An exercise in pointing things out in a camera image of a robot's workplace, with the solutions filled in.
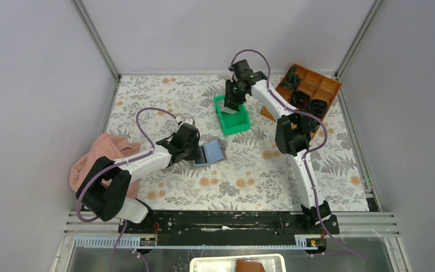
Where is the grey blue card holder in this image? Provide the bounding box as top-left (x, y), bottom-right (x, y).
top-left (192, 139), bottom-right (227, 167)

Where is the grey credit cards stack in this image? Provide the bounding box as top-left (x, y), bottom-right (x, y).
top-left (220, 106), bottom-right (239, 114)

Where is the green plastic bin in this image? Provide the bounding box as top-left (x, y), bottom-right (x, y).
top-left (213, 95), bottom-right (251, 135)

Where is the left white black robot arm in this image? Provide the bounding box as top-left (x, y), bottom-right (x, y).
top-left (76, 121), bottom-right (201, 233)

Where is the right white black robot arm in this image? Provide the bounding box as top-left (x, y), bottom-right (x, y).
top-left (224, 59), bottom-right (332, 235)

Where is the dark green rosette top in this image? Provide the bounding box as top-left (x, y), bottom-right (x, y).
top-left (280, 66), bottom-right (301, 91)

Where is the black rosette middle left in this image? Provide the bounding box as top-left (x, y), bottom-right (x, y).
top-left (289, 90), bottom-right (311, 110)

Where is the black rosette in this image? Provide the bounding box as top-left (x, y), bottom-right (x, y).
top-left (308, 99), bottom-right (328, 119)
top-left (289, 90), bottom-right (311, 110)

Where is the brown wooden compartment tray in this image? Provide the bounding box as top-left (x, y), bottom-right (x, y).
top-left (271, 63), bottom-right (344, 134)

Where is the pink cloth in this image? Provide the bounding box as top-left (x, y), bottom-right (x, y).
top-left (70, 133), bottom-right (140, 192)

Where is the black rosette middle right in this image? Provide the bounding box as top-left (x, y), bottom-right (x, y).
top-left (308, 99), bottom-right (328, 119)

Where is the brown object in basket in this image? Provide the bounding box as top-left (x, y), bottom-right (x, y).
top-left (235, 260), bottom-right (266, 272)

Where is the white plastic basket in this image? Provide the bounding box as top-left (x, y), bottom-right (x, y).
top-left (190, 254), bottom-right (286, 271)

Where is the black mounting base plate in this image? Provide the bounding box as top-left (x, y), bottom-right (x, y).
top-left (118, 210), bottom-right (340, 246)

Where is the aluminium rail frame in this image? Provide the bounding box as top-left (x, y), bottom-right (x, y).
top-left (65, 212), bottom-right (399, 250)

